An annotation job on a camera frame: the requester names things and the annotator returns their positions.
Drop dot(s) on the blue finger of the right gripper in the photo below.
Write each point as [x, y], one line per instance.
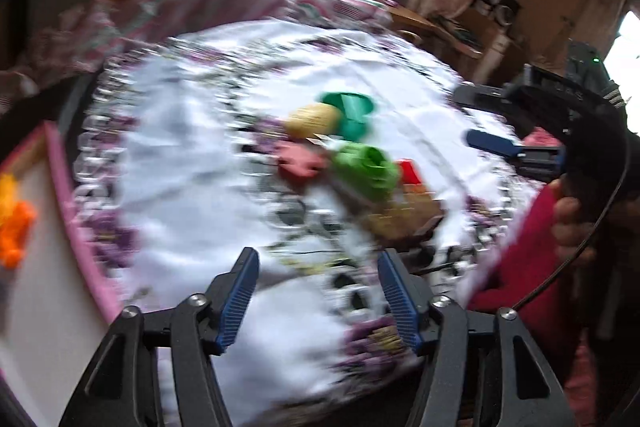
[531, 162]
[480, 97]

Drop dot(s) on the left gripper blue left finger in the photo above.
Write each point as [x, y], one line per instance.
[229, 295]

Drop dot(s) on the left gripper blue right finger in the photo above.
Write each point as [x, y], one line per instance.
[408, 297]

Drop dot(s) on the brown gold ornate toy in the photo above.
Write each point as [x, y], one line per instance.
[406, 219]

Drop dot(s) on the light green plug device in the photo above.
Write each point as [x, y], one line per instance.
[366, 170]

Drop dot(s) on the red puzzle piece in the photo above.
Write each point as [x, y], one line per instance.
[297, 164]

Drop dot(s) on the dark green plastic spool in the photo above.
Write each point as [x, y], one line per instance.
[355, 108]

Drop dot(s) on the pink shallow cardboard box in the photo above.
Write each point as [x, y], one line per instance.
[56, 306]

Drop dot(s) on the yellow carved egg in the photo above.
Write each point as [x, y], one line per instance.
[312, 119]

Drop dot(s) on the orange cube block cluster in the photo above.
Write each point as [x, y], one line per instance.
[16, 220]

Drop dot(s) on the red metallic cylinder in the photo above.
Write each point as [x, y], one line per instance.
[409, 174]

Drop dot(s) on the pink sleeve forearm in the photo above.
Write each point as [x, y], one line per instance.
[527, 263]

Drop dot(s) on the person's right hand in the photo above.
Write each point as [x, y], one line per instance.
[568, 229]

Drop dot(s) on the white embroidered floral tablecloth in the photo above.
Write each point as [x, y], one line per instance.
[316, 147]

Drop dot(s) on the striped pink green cloth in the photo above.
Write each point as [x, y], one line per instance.
[87, 33]

